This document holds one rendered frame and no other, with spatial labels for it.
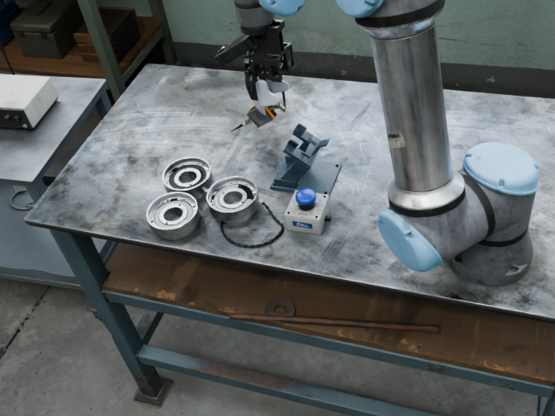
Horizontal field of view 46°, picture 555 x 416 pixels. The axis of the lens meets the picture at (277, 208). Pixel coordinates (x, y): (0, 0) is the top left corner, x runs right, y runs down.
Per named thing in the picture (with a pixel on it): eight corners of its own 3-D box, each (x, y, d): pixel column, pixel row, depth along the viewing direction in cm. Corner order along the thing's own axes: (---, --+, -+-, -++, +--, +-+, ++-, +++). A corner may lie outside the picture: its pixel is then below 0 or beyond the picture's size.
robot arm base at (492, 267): (534, 229, 121) (543, 191, 114) (528, 294, 111) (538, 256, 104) (451, 217, 125) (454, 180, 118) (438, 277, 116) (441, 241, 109)
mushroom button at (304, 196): (295, 217, 127) (291, 199, 124) (301, 203, 130) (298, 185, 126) (315, 220, 126) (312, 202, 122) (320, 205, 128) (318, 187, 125)
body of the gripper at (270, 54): (281, 86, 133) (272, 31, 125) (244, 82, 136) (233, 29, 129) (296, 67, 138) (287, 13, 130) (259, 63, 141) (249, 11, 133)
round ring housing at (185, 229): (201, 238, 130) (197, 224, 127) (149, 247, 130) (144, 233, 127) (201, 201, 137) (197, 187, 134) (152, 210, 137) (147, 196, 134)
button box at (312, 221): (286, 230, 128) (283, 213, 125) (297, 205, 133) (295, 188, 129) (326, 237, 126) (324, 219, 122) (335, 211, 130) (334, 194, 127)
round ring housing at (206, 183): (156, 191, 141) (151, 177, 138) (192, 164, 146) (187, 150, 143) (189, 211, 136) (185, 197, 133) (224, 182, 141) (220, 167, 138)
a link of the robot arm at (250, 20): (227, 8, 126) (246, -10, 131) (232, 30, 129) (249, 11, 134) (262, 10, 123) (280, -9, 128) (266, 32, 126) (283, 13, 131)
